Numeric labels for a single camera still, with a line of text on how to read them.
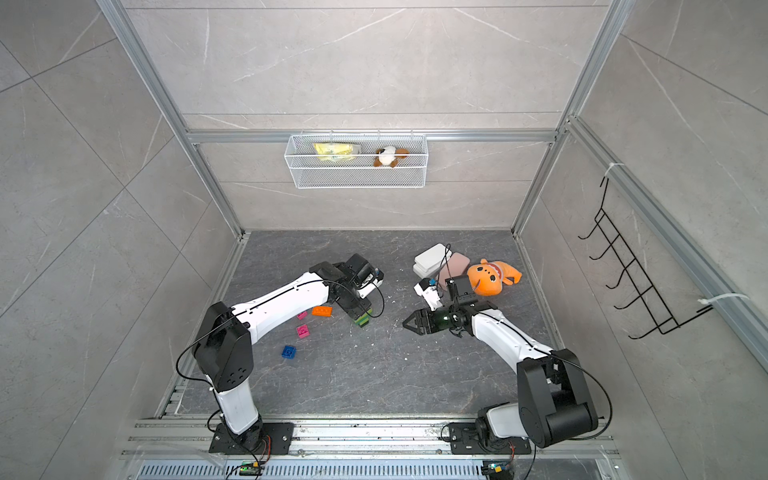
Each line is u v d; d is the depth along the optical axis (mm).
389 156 868
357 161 897
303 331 904
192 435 756
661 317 602
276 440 736
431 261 1045
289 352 872
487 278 948
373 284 758
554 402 418
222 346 469
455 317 648
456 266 1104
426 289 783
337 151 834
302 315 580
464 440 728
